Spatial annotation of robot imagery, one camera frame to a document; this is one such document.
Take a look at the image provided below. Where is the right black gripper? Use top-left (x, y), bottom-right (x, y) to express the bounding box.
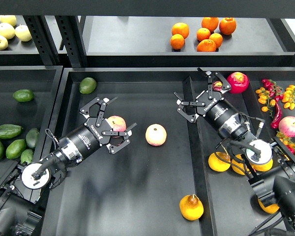
top-left (173, 67), bottom-right (248, 140)

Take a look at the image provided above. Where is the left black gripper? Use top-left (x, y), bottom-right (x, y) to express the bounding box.
top-left (58, 96), bottom-right (137, 162)

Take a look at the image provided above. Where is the yellow pear under right arm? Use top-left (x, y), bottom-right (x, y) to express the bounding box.
top-left (258, 199), bottom-right (280, 214)

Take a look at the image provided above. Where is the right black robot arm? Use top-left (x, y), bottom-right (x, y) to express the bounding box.
top-left (174, 68), bottom-right (295, 232)

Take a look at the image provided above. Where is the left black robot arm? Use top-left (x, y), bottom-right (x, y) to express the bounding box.
top-left (0, 97), bottom-right (137, 236)

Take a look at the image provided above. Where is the green avocado top of tray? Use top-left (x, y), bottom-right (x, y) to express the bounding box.
top-left (79, 77), bottom-right (97, 94)

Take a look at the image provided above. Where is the dark green avocado upright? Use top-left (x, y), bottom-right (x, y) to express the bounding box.
top-left (26, 128), bottom-right (39, 148)

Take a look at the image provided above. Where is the green avocado lower cluster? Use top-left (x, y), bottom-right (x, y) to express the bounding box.
top-left (20, 148), bottom-right (34, 164)

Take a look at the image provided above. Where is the green avocado cluster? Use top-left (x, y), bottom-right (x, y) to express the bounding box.
top-left (5, 139), bottom-right (27, 159)
top-left (20, 148), bottom-right (34, 164)

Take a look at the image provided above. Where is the green avocado left tray top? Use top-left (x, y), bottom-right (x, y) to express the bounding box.
top-left (12, 89), bottom-right (34, 102)

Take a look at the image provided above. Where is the green avocado middle cluster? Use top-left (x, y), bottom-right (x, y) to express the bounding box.
top-left (5, 139), bottom-right (27, 159)

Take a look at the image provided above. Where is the pale yellow pear right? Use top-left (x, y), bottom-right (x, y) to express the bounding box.
top-left (15, 25), bottom-right (32, 42)

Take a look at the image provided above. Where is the pink red apple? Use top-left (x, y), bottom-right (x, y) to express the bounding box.
top-left (107, 116), bottom-right (126, 132)

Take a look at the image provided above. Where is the dark red small apple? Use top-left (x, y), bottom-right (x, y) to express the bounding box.
top-left (212, 81), bottom-right (223, 91)

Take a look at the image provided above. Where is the red apple right tray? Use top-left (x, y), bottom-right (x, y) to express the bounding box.
top-left (227, 72), bottom-right (250, 94)

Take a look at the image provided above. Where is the orange cherry tomato cluster left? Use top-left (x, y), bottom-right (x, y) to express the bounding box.
top-left (255, 87), bottom-right (276, 112)

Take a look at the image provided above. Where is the orange cherry tomato cluster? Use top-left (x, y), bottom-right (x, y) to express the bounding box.
top-left (282, 85), bottom-right (295, 110)
top-left (255, 87), bottom-right (276, 112)

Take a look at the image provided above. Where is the pale pink apple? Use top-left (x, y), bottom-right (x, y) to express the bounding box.
top-left (145, 124), bottom-right (167, 147)

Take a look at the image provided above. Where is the orange on shelf front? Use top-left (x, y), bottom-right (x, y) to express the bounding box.
top-left (196, 39), bottom-right (216, 52)

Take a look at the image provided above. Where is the orange on shelf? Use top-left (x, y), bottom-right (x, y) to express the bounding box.
top-left (201, 17), bottom-right (219, 32)
top-left (172, 22), bottom-right (190, 39)
top-left (219, 17), bottom-right (236, 35)
top-left (196, 28), bottom-right (211, 41)
top-left (209, 33), bottom-right (223, 49)
top-left (170, 34), bottom-right (185, 50)
top-left (196, 39), bottom-right (216, 52)

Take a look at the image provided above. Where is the orange on shelf right center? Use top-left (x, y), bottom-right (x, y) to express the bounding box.
top-left (209, 33), bottom-right (223, 49)

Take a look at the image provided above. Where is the red cherry tomato cluster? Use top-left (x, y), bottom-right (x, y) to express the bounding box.
top-left (260, 79), bottom-right (284, 101)

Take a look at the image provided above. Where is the orange on shelf lower left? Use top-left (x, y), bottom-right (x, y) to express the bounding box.
top-left (170, 34), bottom-right (185, 50)

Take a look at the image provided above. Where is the red chili pepper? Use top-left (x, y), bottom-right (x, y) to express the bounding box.
top-left (270, 102), bottom-right (282, 129)

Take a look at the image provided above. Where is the orange on shelf far left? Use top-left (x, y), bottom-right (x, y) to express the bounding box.
top-left (172, 22), bottom-right (190, 39)

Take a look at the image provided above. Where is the orange on shelf top right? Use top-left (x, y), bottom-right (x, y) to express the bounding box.
top-left (219, 17), bottom-right (236, 35)

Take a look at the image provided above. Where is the orange cherry tomato cluster right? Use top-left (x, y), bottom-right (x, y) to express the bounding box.
top-left (282, 85), bottom-right (295, 110)

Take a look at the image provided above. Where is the black center tray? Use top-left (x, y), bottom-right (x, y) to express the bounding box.
top-left (21, 67), bottom-right (295, 236)

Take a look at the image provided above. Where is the black tray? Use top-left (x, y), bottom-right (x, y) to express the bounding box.
top-left (0, 65), bottom-right (63, 236)
top-left (21, 67), bottom-right (295, 236)

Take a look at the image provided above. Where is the black left tray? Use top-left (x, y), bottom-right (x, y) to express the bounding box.
top-left (0, 65), bottom-right (63, 236)

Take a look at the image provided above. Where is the pink apple far right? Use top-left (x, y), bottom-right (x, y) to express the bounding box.
top-left (278, 116), bottom-right (295, 137)

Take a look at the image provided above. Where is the black shelf rack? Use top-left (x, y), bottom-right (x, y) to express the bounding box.
top-left (0, 0), bottom-right (295, 67)

